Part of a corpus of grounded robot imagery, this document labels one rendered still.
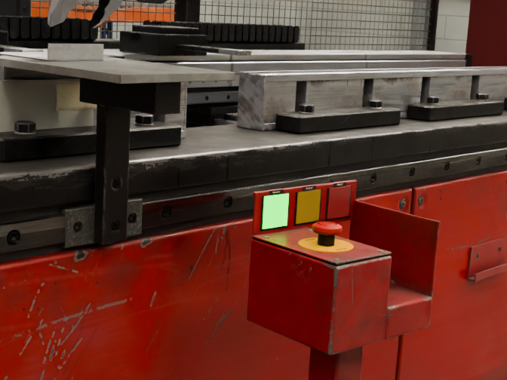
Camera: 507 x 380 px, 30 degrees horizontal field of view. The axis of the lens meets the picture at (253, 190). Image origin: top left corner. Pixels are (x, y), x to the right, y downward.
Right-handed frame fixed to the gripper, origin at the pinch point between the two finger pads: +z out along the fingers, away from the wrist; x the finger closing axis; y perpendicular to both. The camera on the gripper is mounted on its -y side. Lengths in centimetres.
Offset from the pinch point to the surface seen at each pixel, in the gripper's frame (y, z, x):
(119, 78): -16.8, -7.3, 7.6
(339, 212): -29.8, 8.0, -33.6
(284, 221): -28.9, 8.8, -22.7
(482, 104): -8, 12, -107
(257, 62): 20, 27, -70
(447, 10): 292, 234, -705
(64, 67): -8.9, -1.2, 7.6
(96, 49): -2.1, 2.5, -3.0
